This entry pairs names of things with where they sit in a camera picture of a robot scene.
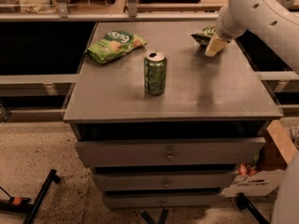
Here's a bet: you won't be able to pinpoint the black stand leg left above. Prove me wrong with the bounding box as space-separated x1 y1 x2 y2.
0 169 61 224

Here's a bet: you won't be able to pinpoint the green jalapeno chip bag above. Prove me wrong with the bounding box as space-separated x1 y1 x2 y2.
192 25 215 46

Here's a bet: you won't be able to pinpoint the grey drawer cabinet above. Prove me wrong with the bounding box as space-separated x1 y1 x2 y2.
64 21 281 196

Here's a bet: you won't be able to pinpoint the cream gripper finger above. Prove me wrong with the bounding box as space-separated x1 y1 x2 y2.
205 34 229 57

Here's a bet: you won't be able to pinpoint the bottom grey drawer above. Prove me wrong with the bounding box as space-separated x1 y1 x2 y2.
103 193 221 209

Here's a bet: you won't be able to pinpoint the black stand leg right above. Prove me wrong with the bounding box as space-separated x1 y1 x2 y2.
236 193 269 224

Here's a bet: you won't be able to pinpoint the metal shelf rail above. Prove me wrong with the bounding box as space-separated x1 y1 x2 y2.
0 0 228 21

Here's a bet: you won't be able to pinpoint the light green snack bag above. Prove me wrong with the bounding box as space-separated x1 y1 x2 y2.
86 31 147 64

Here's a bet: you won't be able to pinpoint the white cardboard box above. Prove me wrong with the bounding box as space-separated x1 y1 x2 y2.
222 120 299 197

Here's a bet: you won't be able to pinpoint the red snack packets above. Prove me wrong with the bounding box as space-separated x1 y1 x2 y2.
237 163 258 176

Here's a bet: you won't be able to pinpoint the green soda can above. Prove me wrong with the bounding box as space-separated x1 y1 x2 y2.
144 51 167 95

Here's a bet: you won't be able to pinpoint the grey drawer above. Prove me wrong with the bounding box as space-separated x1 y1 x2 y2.
75 137 265 167
103 193 221 209
93 171 236 191

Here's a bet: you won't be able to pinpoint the middle grey drawer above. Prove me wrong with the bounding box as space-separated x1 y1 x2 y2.
93 171 236 191

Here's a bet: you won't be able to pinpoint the black stand leg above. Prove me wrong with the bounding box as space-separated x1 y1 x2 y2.
0 169 61 224
236 193 269 224

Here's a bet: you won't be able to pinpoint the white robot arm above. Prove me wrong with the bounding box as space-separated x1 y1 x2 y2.
206 0 299 224

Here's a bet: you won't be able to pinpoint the top grey drawer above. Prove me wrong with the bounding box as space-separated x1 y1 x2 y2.
75 137 265 167

